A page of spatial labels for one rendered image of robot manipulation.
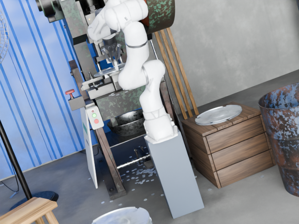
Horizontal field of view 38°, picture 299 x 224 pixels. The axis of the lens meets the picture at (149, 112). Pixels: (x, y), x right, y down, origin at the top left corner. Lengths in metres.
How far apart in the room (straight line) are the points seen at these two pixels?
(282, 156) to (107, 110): 1.17
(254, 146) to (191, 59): 1.96
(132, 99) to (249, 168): 0.86
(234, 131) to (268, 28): 2.32
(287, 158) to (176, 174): 0.57
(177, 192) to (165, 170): 0.14
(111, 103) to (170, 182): 0.76
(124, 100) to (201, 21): 1.80
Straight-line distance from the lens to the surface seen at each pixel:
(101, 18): 2.34
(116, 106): 2.84
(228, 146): 2.53
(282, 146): 2.20
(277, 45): 4.74
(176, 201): 2.38
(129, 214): 1.83
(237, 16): 4.55
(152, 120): 2.25
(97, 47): 2.95
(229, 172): 2.58
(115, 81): 2.88
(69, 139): 4.25
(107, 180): 3.20
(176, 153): 2.29
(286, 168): 2.26
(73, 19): 2.90
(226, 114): 2.64
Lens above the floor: 1.10
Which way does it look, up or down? 13 degrees down
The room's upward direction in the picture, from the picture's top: 18 degrees counter-clockwise
